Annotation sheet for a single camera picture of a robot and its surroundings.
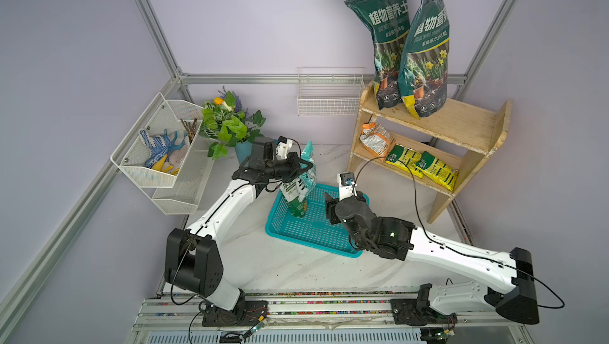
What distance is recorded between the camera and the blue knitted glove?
714mm

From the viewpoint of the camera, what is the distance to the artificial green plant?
0.80m

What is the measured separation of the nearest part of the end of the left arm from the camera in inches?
26.7
